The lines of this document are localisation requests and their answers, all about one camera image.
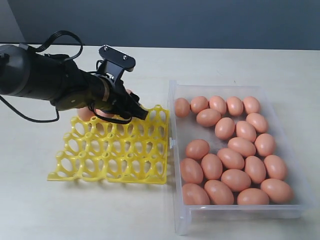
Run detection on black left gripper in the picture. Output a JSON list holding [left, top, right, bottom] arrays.
[[53, 75, 148, 120]]

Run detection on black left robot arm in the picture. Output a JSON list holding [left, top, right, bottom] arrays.
[[0, 44, 148, 124]]

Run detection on yellow plastic egg tray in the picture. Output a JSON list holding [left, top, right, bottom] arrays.
[[47, 105, 170, 185]]

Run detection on clear plastic container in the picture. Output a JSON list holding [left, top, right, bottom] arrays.
[[168, 80, 314, 235]]

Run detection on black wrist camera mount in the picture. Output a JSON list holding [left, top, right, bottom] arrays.
[[96, 44, 136, 84]]

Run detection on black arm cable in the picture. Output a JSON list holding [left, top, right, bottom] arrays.
[[0, 30, 133, 125]]

